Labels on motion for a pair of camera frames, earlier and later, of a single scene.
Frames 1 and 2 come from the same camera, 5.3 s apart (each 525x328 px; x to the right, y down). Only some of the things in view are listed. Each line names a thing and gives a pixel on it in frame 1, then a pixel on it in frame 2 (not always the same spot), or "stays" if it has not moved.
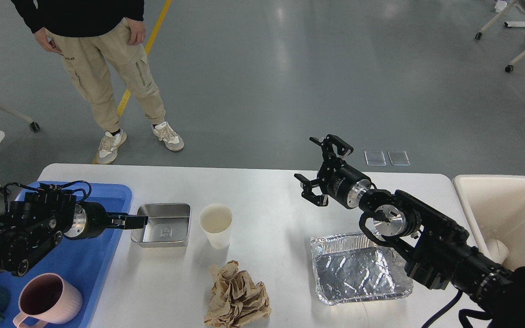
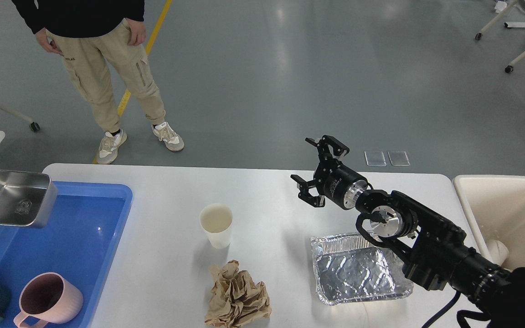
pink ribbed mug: (50, 297) stays
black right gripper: (343, 183) stays
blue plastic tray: (88, 262) stays
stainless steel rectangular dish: (168, 225) → (16, 198)
